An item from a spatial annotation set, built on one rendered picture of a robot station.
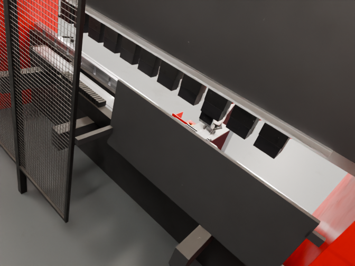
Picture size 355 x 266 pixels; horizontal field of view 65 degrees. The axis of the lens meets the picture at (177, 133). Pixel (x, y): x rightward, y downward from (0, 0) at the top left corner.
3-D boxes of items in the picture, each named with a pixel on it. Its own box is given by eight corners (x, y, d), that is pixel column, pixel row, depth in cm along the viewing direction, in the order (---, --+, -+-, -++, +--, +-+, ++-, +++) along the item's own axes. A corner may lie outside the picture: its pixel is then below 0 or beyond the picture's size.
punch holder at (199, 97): (201, 103, 187) (209, 81, 178) (194, 106, 181) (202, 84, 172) (184, 92, 193) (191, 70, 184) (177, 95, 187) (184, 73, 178)
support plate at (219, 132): (230, 130, 207) (231, 129, 206) (212, 141, 188) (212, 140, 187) (211, 117, 214) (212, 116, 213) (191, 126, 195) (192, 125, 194)
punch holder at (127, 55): (140, 64, 211) (145, 43, 202) (132, 65, 205) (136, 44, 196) (127, 55, 218) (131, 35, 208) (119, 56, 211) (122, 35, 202)
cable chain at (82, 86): (105, 105, 185) (106, 100, 183) (98, 107, 181) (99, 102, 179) (68, 75, 203) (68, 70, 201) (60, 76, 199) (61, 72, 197)
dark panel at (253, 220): (267, 279, 127) (320, 221, 102) (265, 282, 125) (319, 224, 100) (109, 141, 173) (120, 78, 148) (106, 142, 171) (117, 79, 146)
